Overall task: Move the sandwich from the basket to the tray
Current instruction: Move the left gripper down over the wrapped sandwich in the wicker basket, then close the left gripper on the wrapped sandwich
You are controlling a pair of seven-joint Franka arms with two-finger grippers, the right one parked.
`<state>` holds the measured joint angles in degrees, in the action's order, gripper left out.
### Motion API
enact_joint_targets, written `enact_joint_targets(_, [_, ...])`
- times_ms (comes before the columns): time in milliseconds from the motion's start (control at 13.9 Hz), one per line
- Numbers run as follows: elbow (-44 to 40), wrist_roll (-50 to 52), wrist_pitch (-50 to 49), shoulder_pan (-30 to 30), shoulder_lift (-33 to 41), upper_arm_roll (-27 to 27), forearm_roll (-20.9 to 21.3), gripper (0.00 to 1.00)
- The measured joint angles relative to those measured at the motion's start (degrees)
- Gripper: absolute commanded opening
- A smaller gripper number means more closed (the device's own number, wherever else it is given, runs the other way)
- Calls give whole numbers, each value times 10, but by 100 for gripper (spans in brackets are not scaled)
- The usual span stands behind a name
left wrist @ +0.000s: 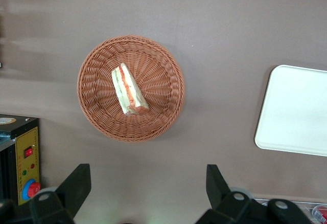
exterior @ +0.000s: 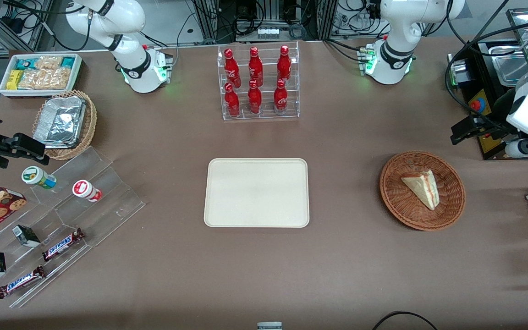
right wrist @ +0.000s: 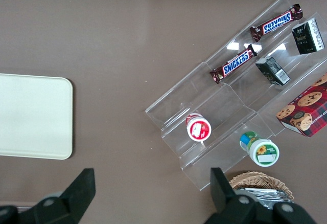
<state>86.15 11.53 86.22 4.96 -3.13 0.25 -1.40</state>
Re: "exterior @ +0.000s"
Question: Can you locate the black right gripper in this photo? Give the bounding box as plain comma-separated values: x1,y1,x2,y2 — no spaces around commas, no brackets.
0,133,50,168

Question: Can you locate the triangular sandwich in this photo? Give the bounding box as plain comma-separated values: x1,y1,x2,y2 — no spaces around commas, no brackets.
401,170,440,211

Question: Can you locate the light tan wicker basket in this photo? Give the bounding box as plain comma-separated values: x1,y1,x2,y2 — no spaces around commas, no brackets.
33,90,98,160

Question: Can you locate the brown round wicker basket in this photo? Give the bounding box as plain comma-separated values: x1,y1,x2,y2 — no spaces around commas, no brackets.
379,151,466,231

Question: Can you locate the cream rectangular serving tray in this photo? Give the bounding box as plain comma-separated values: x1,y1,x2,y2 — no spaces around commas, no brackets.
203,158,310,228

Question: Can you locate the black food warmer appliance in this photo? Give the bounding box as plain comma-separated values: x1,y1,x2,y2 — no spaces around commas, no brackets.
447,8,528,161

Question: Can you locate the green label yogurt cup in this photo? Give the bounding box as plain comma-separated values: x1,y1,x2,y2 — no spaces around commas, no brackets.
21,166,57,190

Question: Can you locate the stainless steel warmer pan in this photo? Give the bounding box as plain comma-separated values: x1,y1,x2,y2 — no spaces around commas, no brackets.
493,54,528,87

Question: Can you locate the aluminium foil container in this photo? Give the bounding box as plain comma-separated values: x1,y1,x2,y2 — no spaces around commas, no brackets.
33,96,87,149

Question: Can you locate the clear cracker bag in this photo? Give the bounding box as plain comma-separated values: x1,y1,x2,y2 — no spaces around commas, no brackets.
44,68,71,90
18,69,47,90
35,56,63,70

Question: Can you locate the red label yogurt cup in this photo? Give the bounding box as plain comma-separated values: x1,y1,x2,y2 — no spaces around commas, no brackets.
72,180,103,203

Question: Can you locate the snickers chocolate bar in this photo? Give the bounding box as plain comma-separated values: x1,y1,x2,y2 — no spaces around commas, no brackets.
42,228,85,262
0,265,46,299

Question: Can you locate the white rectangular snack bin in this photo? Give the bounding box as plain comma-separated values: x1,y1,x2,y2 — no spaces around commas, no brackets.
0,53,83,98

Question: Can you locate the clear acrylic step display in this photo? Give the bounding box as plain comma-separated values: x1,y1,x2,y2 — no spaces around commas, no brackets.
0,146,146,308

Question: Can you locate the red cola bottle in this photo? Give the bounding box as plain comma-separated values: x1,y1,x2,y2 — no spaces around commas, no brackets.
224,49,242,88
277,45,292,84
247,80,262,115
248,47,264,88
225,83,240,118
274,79,288,114

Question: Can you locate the clear acrylic bottle rack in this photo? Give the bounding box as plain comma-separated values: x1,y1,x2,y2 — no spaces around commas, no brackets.
217,41,300,121

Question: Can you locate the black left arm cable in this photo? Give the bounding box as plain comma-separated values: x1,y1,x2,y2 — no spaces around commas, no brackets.
445,0,528,134

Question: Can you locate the black looped floor cable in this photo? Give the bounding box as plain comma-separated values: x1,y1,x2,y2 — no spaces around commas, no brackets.
373,311,439,330

